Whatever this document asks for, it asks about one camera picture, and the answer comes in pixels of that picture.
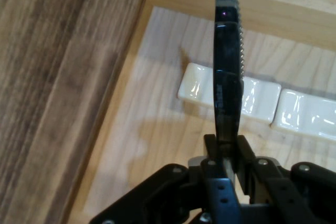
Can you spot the silver table knife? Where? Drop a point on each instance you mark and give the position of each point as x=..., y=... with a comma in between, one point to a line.
x=228, y=51

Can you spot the white ceramic cutlery rest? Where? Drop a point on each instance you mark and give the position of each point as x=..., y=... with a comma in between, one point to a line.
x=197, y=85
x=304, y=113

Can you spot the dark wooden drawer cabinet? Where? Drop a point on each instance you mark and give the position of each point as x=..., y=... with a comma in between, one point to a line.
x=39, y=77

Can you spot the light wooden drawer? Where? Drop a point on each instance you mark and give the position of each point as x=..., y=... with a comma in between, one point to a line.
x=157, y=142

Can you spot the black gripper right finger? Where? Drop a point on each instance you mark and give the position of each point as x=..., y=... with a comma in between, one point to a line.
x=288, y=195

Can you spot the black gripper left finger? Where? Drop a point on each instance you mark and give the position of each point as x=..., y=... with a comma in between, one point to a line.
x=183, y=195

